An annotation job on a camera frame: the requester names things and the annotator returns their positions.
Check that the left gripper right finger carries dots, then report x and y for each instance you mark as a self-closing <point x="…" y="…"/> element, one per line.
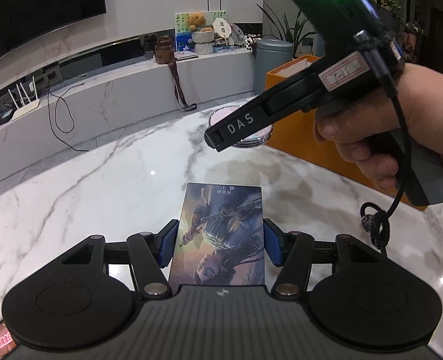
<point x="294" y="253"/>

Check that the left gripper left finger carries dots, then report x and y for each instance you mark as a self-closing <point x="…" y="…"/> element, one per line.
<point x="146" y="254"/>

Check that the illustrated card box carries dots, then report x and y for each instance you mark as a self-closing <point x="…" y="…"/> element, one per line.
<point x="220" y="239"/>

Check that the green leafy potted plant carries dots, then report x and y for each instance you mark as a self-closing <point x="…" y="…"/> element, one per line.
<point x="291" y="33"/>

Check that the grey round trash bin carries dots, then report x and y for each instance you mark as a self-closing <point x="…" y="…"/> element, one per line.
<point x="268" y="54"/>

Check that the orange white open box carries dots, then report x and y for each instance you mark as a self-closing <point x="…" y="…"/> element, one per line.
<point x="294" y="134"/>

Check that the pink round powder compact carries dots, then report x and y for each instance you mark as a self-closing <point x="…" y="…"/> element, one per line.
<point x="256" y="139"/>

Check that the white round paper fan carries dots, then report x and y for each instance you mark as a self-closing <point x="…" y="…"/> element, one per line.
<point x="222" y="28"/>

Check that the white marble tv console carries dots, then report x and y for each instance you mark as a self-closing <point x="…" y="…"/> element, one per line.
<point x="116" y="99"/>

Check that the smartphone with lit screen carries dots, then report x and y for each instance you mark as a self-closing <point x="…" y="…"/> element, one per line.
<point x="7" y="343"/>

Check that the teddy bear plush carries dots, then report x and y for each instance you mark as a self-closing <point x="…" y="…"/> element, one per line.
<point x="195" y="21"/>

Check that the white wifi router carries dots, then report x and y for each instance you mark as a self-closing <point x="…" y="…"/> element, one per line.
<point x="23" y="102"/>

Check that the brown leather camera bag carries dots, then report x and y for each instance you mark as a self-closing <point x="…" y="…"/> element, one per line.
<point x="164" y="55"/>

